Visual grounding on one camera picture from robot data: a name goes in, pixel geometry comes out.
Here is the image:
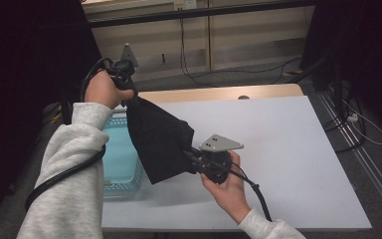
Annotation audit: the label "hand-held gripper black cable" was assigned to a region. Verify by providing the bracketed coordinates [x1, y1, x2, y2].
[228, 161, 274, 223]
[24, 57, 121, 211]

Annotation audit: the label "person's right hand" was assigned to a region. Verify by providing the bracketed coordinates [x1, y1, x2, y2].
[200, 150, 252, 225]

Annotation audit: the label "yellow floor cable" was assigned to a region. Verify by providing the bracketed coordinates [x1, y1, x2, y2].
[49, 104, 64, 124]

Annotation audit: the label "right hand-held gripper black cable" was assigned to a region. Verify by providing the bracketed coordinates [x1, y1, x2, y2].
[228, 161, 274, 223]

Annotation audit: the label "beige wooden cabinet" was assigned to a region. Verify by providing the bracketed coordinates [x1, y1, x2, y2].
[82, 0, 316, 86]

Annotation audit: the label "metal floor rail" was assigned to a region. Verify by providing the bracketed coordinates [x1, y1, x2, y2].
[317, 91, 382, 227]

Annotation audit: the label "black floor cables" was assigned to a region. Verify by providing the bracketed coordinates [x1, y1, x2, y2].
[322, 96, 368, 154]

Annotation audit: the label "left hand-held gripper black cable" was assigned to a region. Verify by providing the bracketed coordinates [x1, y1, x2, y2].
[24, 57, 121, 211]

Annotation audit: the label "person's left hand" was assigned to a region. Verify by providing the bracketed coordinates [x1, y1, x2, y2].
[84, 69, 136, 111]

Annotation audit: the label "white wall socket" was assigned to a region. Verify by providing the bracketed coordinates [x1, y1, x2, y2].
[173, 0, 199, 11]

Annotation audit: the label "white floor cable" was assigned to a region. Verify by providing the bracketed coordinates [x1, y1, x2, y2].
[342, 99, 382, 146]

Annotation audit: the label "black hanging power cable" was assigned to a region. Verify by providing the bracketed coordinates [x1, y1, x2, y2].
[178, 9, 303, 89]

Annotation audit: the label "black shorts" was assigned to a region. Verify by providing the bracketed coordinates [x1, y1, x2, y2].
[125, 96, 197, 185]

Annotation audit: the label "blue perforated plastic basket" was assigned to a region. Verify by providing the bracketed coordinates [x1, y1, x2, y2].
[101, 108, 145, 201]

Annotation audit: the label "wooden table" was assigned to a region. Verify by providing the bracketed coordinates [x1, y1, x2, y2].
[137, 83, 304, 105]

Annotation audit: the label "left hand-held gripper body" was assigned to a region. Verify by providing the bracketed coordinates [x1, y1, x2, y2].
[107, 43, 140, 93]

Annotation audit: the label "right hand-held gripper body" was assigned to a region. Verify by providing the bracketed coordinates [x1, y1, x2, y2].
[192, 133, 246, 185]

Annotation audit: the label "black curtain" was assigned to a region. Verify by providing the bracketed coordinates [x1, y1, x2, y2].
[299, 0, 382, 140]

